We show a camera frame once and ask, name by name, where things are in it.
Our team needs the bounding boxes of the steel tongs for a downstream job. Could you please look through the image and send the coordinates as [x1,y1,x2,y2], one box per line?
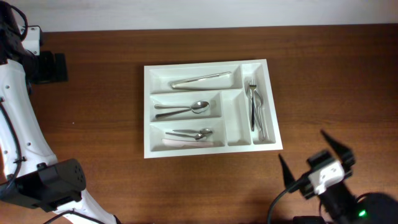
[170,72,232,89]

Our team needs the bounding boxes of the steel fork dark handle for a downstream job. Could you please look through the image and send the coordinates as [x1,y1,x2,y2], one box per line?
[249,78,256,131]

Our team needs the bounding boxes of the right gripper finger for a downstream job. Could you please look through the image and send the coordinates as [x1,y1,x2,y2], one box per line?
[278,154,295,189]
[320,130,353,162]

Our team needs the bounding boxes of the white plastic knife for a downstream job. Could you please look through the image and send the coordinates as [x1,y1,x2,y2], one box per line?
[162,139,215,148]

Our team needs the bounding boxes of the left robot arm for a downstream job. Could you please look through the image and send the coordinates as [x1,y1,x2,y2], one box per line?
[1,1,120,223]

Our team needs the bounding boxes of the small steel teaspoon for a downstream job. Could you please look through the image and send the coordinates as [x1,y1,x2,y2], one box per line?
[174,128,213,134]
[166,132,208,141]

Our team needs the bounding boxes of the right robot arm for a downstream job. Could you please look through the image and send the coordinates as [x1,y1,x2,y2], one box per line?
[267,130,397,224]

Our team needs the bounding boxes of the large steel spoon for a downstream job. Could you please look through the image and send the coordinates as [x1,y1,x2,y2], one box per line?
[155,108,193,119]
[154,101,210,113]

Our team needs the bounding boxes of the white plastic cutlery tray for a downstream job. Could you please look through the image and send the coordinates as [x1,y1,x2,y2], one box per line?
[144,59,283,159]

